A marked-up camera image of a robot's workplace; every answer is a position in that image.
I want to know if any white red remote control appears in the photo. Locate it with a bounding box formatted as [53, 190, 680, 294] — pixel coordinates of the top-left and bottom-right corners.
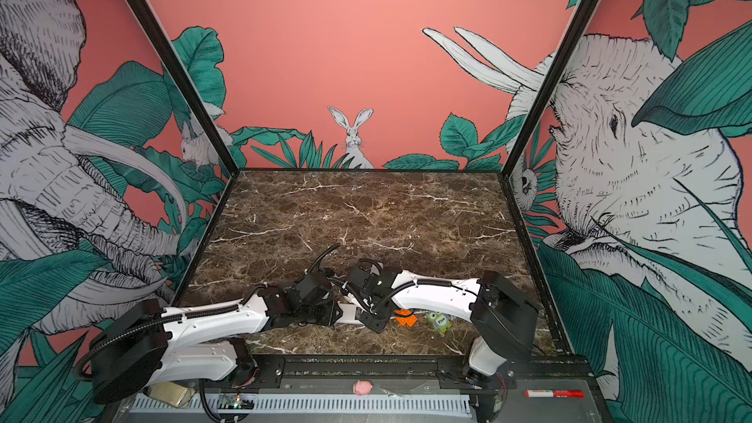
[335, 303, 362, 325]

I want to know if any black corner frame post right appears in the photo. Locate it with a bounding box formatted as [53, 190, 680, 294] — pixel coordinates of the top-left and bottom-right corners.
[501, 0, 600, 181]

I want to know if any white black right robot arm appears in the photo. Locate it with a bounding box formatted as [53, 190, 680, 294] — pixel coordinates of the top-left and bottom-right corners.
[346, 269, 540, 376]

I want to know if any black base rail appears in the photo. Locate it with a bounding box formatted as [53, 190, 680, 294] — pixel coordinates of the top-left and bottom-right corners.
[246, 354, 595, 392]

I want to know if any orange toy brick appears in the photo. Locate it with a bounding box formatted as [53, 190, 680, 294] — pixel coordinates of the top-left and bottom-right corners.
[395, 309, 418, 327]

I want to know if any white slotted cable duct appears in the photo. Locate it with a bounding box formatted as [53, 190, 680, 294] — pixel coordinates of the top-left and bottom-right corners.
[128, 392, 473, 418]

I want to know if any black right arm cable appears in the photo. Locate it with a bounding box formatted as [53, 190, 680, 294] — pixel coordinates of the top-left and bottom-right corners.
[354, 257, 386, 277]

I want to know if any red white marker pen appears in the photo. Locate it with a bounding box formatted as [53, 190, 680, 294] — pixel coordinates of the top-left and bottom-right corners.
[525, 389, 585, 399]

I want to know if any black corner frame post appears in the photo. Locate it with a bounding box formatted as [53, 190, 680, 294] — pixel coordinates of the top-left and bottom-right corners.
[501, 0, 600, 181]
[125, 0, 240, 179]

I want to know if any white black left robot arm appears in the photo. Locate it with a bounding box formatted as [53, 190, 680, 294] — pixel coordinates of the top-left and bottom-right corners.
[74, 272, 356, 405]

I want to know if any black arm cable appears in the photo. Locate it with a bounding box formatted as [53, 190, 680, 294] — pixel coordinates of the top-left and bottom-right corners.
[306, 243, 343, 274]
[354, 257, 386, 277]

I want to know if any black corner frame post left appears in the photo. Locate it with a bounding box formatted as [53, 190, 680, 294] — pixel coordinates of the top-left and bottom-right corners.
[125, 0, 240, 179]

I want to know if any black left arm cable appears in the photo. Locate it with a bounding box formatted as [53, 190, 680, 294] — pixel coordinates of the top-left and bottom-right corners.
[306, 243, 343, 274]

